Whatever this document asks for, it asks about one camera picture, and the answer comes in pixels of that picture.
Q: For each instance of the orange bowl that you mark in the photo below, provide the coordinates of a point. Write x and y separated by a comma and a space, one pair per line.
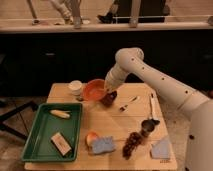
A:
94, 90

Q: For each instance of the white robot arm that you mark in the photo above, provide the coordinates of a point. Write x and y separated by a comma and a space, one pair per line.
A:
191, 102

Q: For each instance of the dark maroon bowl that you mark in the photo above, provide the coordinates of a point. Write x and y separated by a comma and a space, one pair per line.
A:
108, 99

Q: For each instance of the small spoon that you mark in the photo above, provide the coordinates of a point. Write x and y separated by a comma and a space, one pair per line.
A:
124, 107

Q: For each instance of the white cup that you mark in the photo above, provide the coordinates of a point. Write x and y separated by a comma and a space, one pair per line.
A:
75, 87

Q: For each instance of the orange peach fruit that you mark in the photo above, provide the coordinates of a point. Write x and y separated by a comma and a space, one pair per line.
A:
91, 136

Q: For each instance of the metal measuring cup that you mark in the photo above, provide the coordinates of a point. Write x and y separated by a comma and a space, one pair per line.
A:
148, 125

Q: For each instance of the dark grape bunch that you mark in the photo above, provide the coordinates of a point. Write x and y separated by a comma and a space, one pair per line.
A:
131, 143

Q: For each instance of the green plastic tray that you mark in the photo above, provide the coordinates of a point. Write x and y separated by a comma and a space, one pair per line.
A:
38, 147

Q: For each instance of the wooden block sponge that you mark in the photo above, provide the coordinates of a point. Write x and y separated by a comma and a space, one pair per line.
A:
61, 144

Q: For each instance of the blue cloth right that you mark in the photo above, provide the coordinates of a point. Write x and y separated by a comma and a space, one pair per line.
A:
161, 149

